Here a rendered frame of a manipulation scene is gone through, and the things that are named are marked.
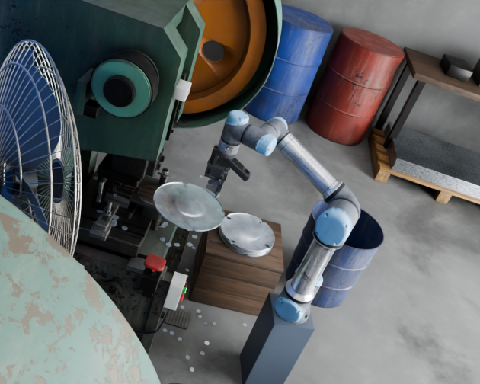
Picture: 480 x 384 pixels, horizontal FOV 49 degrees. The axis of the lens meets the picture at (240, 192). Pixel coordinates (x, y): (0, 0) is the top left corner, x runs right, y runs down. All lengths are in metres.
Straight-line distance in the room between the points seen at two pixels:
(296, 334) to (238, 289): 0.54
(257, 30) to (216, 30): 0.17
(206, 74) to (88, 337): 1.80
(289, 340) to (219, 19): 1.35
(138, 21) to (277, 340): 1.40
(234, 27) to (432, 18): 3.30
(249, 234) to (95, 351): 2.23
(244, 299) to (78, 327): 2.31
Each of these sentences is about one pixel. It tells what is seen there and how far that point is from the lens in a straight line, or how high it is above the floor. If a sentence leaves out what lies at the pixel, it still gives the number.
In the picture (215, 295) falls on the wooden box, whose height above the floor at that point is 0.08.
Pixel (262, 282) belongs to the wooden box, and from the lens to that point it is 2.71.
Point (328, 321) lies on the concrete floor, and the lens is 3.06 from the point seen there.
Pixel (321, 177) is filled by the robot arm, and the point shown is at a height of 1.11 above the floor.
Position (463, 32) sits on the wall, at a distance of 5.34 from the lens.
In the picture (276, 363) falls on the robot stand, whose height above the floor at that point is 0.20.
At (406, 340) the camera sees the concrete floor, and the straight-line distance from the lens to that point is 3.25.
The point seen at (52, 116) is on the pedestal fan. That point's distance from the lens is 1.14.
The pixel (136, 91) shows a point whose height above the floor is 1.34.
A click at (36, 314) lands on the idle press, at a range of 0.49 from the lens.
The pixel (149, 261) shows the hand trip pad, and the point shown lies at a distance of 1.85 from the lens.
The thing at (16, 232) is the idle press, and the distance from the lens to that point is 0.51.
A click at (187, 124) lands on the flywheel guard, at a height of 0.96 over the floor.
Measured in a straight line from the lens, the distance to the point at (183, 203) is 2.09.
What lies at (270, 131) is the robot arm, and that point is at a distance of 1.88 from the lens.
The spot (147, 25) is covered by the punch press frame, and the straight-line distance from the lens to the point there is 1.62.
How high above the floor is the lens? 2.03
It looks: 33 degrees down
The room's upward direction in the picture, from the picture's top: 20 degrees clockwise
